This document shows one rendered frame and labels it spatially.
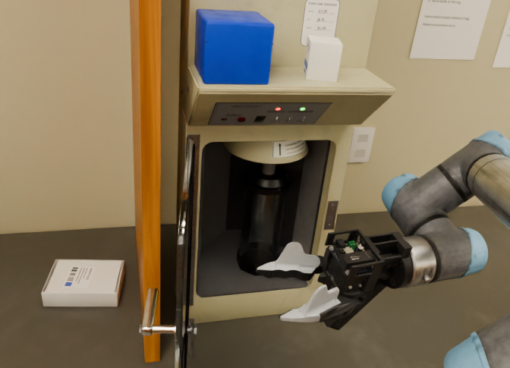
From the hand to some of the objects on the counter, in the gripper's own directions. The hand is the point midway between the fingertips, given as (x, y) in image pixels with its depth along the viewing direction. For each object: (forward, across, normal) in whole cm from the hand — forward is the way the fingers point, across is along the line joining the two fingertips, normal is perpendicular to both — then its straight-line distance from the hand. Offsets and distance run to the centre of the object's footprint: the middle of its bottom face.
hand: (273, 295), depth 70 cm
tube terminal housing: (-13, -36, +38) cm, 54 cm away
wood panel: (+9, -42, +39) cm, 58 cm away
